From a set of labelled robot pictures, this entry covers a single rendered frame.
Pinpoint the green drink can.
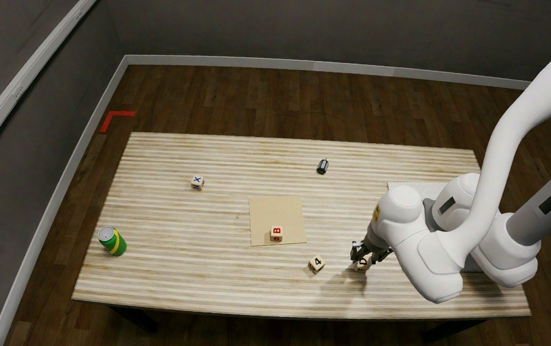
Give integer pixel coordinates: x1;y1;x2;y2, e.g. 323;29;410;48
98;226;127;256

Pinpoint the tan square mat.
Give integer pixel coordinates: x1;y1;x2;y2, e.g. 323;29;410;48
249;196;307;246

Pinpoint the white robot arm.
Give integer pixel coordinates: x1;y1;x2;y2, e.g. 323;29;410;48
367;62;551;304

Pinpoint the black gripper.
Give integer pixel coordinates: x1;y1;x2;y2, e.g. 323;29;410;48
350;233;393;270

